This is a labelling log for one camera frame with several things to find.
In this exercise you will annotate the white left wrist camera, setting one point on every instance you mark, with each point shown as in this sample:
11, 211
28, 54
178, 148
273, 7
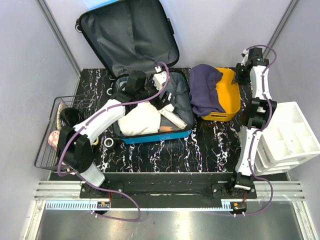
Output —
160, 78

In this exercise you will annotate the white divided organizer tray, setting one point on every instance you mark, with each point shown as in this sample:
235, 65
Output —
286, 143

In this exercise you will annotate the purple garment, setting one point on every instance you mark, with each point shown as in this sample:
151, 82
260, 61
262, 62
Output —
203, 93

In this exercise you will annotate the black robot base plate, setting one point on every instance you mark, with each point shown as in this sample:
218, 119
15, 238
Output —
208, 185

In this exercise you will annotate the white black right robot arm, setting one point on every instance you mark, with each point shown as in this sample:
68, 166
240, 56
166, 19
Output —
253, 69

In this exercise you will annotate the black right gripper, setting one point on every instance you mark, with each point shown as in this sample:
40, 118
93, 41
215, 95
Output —
241, 81

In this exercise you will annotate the white cosmetic tube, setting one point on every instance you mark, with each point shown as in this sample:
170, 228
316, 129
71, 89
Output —
173, 118

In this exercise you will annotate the white towel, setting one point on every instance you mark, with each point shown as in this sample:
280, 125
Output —
142, 120

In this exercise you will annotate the black wire dish rack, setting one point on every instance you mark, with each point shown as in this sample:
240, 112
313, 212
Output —
87, 104

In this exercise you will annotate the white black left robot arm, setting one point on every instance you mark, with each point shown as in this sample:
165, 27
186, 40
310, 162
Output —
74, 147

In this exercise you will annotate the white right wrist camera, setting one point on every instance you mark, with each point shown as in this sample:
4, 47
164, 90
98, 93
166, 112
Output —
245, 55

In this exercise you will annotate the orange plastic basket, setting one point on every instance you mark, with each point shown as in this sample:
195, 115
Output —
228, 95

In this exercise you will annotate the aluminium frame rail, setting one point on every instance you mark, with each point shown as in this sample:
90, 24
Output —
281, 214

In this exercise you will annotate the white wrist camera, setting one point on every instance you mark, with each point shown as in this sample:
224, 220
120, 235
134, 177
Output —
160, 78
245, 55

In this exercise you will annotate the black bowl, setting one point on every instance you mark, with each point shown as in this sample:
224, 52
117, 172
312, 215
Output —
70, 117

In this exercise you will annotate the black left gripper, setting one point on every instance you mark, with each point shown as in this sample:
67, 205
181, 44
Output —
160, 103

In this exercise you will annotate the pink patterned cup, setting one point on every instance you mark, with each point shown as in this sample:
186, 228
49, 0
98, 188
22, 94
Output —
53, 139

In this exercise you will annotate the brown small tube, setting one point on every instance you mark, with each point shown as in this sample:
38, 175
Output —
165, 128

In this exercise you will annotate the blue fish-print suitcase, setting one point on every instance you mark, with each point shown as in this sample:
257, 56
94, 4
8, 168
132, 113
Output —
136, 35

